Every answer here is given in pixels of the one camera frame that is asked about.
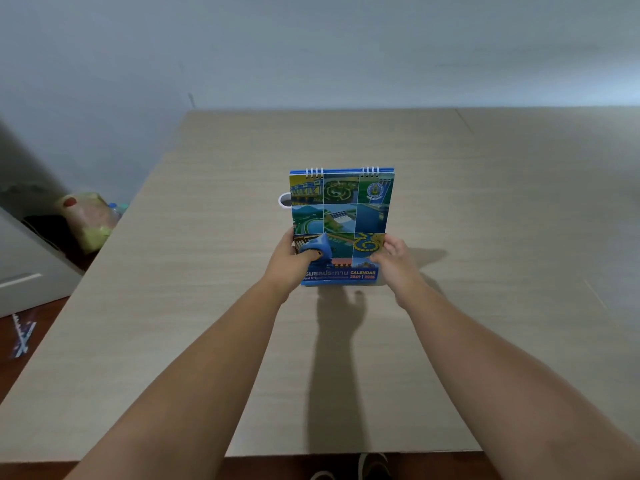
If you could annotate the person's slipper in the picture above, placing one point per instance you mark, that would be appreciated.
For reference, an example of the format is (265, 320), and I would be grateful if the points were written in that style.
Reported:
(374, 468)

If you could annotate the person's right hand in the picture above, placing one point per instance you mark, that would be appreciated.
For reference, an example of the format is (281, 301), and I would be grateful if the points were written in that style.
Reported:
(402, 274)

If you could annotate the blue spiral photo calendar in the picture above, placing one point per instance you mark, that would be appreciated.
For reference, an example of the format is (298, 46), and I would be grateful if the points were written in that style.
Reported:
(340, 209)

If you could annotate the blue white flat packet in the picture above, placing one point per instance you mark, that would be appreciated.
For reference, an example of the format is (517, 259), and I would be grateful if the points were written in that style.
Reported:
(22, 337)

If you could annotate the white cabinet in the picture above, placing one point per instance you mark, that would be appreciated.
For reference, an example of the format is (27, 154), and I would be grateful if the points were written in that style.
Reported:
(30, 279)

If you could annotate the person's left forearm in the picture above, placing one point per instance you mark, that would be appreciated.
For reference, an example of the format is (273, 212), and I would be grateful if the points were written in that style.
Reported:
(200, 384)

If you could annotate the beige wooden table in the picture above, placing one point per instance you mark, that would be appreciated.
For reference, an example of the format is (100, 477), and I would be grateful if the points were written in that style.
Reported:
(500, 219)

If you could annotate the clear plastic bottle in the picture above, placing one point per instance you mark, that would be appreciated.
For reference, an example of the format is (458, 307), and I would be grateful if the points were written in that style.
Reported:
(119, 209)

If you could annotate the person's right forearm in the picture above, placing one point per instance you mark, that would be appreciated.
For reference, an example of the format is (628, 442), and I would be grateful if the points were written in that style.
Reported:
(500, 384)

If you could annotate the person's left hand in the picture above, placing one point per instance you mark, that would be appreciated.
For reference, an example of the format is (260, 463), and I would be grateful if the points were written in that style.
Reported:
(285, 269)

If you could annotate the yellow clear plastic bag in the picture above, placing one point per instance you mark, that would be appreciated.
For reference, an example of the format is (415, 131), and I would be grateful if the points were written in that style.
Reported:
(87, 222)

